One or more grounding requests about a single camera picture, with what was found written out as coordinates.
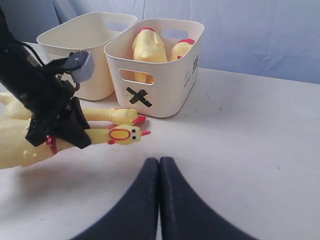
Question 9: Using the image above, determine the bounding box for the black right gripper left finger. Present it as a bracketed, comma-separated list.
[73, 158, 159, 240]

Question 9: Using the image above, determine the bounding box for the cream bin marked O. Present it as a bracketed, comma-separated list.
[36, 12, 138, 101]

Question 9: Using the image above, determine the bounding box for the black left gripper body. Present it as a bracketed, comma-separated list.
[0, 42, 76, 126]

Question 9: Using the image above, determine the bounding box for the white backdrop curtain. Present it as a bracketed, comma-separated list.
[0, 0, 320, 84]

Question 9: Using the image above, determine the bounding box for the cream bin marked X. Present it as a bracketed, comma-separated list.
[104, 18, 205, 118]

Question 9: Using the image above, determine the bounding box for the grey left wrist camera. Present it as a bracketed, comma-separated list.
[62, 50, 95, 84]

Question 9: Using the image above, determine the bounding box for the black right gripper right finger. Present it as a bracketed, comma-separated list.
[159, 157, 254, 240]

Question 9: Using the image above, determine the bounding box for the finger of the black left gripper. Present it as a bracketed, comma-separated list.
[25, 117, 53, 147]
[52, 97, 92, 149]

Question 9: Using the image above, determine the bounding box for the small yellow rubber chicken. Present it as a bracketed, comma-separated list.
[170, 38, 195, 61]

